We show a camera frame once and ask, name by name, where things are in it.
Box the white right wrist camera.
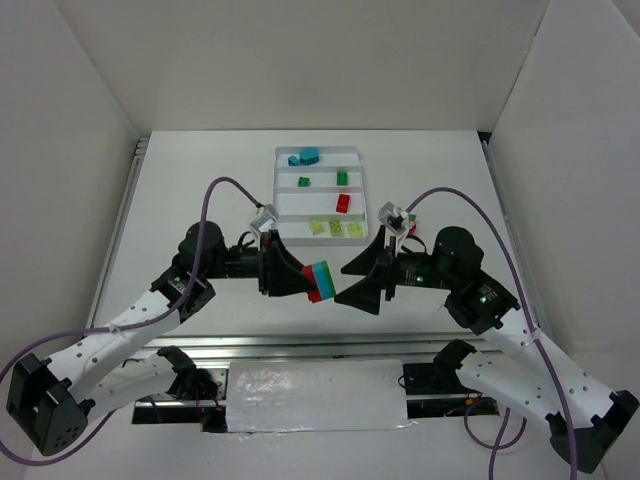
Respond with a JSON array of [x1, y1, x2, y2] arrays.
[[378, 202, 411, 247]]

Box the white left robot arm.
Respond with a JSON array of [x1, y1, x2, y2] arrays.
[[4, 221, 316, 458]]

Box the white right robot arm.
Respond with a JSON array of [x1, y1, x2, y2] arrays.
[[335, 226, 639, 473]]

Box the teal flower face lego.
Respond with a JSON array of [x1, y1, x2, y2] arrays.
[[299, 148, 320, 166]]

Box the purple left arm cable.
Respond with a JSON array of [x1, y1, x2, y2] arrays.
[[0, 177, 264, 467]]

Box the red flower lego with green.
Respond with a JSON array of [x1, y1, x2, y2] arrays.
[[408, 213, 417, 235]]

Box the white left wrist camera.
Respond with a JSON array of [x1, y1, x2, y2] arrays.
[[249, 204, 279, 240]]

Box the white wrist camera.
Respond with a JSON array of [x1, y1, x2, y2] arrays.
[[378, 202, 411, 247], [249, 204, 279, 240]]

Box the white divided sorting tray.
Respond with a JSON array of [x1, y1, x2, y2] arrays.
[[272, 146, 368, 247]]

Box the red teal lego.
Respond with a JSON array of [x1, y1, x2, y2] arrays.
[[302, 260, 336, 303]]

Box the yellow-green lego brick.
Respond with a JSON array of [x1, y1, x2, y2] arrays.
[[328, 219, 344, 237], [308, 220, 325, 235], [347, 223, 364, 238]]

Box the red curved lego brick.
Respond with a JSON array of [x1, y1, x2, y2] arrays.
[[336, 194, 351, 214]]

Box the aluminium front rail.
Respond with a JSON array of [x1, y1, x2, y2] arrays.
[[130, 333, 496, 363]]

